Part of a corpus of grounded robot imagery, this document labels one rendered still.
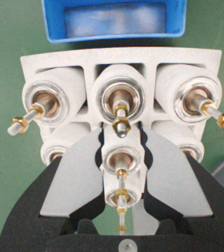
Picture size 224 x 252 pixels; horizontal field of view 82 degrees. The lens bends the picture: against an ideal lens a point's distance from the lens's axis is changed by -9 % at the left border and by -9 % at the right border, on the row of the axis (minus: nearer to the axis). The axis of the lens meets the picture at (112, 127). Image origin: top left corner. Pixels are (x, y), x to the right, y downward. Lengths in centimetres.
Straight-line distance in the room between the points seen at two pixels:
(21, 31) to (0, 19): 8
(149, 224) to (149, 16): 59
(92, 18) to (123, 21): 9
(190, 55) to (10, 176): 90
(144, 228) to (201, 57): 45
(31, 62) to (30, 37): 22
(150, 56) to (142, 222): 44
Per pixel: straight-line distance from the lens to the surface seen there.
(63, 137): 28
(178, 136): 28
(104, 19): 47
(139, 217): 50
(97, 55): 28
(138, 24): 46
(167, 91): 23
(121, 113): 16
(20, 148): 72
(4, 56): 59
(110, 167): 28
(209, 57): 33
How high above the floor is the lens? 46
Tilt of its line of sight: 62 degrees down
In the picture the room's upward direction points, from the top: 176 degrees counter-clockwise
